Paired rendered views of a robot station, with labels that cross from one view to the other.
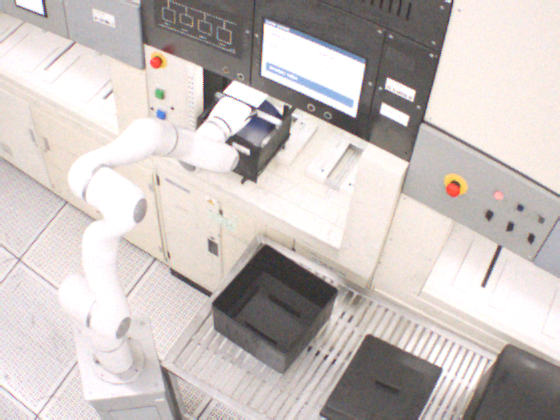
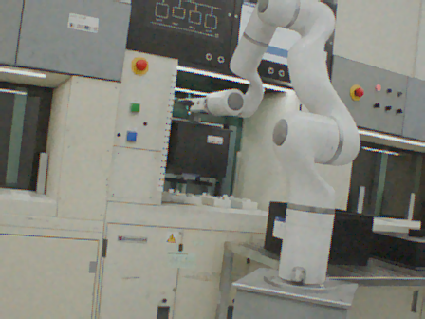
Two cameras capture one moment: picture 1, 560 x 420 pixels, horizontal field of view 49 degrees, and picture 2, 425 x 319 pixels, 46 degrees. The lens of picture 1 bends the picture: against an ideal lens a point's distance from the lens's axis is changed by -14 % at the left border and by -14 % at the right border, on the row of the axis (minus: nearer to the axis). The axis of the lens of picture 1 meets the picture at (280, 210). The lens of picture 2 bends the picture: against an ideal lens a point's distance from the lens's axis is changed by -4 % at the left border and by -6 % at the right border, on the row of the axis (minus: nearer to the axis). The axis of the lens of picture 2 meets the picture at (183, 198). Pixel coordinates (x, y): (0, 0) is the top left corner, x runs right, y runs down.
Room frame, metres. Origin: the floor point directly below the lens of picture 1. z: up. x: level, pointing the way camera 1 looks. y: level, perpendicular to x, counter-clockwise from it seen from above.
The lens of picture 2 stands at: (0.18, 1.65, 1.01)
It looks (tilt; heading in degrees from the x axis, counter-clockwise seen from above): 3 degrees down; 311
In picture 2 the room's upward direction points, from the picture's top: 7 degrees clockwise
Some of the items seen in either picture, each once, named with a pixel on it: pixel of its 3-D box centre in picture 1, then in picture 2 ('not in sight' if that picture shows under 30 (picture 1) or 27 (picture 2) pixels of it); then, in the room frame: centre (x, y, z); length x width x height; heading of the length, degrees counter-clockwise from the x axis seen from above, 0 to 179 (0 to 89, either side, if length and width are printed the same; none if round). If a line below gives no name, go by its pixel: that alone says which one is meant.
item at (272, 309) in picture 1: (273, 310); (317, 232); (0.98, -0.01, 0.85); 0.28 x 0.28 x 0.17; 59
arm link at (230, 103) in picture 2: (201, 149); (227, 103); (1.25, 0.24, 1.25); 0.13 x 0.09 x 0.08; 154
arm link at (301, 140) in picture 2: (90, 311); (305, 161); (0.79, 0.51, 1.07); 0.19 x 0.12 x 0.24; 64
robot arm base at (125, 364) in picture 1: (111, 347); (305, 247); (0.77, 0.48, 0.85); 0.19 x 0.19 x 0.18
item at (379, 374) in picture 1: (384, 390); (414, 246); (0.73, -0.37, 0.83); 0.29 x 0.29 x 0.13; 65
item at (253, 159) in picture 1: (246, 125); (192, 142); (1.48, 0.13, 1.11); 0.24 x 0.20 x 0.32; 64
